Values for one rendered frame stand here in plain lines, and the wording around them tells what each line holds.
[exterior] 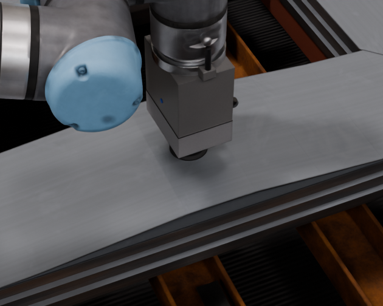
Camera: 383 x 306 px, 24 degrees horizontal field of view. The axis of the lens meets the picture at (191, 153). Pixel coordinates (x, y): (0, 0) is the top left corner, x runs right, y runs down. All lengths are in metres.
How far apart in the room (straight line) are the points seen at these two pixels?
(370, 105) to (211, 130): 0.24
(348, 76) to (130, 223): 0.36
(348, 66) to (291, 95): 0.10
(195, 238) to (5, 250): 0.20
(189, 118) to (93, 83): 0.25
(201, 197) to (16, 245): 0.20
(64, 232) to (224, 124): 0.20
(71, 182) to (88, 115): 0.29
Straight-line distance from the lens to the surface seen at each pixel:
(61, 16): 0.70
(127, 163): 0.98
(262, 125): 1.03
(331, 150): 1.01
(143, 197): 0.95
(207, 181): 0.96
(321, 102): 1.08
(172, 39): 0.84
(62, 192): 0.97
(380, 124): 1.07
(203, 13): 0.82
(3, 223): 0.96
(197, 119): 0.90
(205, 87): 0.88
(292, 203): 0.99
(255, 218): 0.97
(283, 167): 0.98
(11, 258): 0.93
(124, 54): 0.68
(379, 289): 1.14
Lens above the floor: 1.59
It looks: 46 degrees down
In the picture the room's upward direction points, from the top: straight up
